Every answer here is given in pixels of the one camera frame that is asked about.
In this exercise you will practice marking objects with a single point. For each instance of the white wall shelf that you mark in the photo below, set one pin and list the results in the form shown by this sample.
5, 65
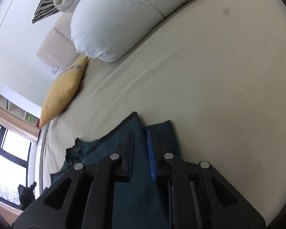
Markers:
14, 107

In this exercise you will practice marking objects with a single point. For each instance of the bed with beige sheet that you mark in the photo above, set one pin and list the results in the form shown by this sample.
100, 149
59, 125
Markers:
205, 88

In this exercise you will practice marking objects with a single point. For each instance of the beige padded headboard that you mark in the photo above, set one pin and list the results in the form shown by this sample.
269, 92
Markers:
54, 43

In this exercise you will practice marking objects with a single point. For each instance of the black framed window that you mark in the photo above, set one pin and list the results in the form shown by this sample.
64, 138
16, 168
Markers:
12, 152

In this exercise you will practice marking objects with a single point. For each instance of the yellow pillow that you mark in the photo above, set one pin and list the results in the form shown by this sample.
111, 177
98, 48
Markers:
59, 93

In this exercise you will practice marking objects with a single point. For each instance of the beige curtain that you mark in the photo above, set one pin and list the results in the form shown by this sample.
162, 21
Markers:
14, 124

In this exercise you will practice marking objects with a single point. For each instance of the wall socket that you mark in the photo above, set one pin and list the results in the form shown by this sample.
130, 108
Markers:
54, 70

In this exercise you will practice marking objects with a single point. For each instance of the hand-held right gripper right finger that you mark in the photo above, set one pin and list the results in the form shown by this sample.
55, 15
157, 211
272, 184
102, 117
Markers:
151, 155

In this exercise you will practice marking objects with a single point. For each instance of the zebra print pillow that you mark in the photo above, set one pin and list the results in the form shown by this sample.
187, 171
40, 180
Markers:
46, 7

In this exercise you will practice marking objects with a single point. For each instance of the dark green sweater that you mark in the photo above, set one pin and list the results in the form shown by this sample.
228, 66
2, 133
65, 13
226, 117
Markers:
140, 207

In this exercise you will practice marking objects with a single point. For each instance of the red box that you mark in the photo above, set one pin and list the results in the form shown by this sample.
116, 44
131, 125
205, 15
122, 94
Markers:
38, 123

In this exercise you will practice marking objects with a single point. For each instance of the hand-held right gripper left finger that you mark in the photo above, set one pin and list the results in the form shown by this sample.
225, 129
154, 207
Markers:
131, 152

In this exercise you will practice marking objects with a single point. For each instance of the white duvet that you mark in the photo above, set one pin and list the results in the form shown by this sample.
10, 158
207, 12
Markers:
124, 16

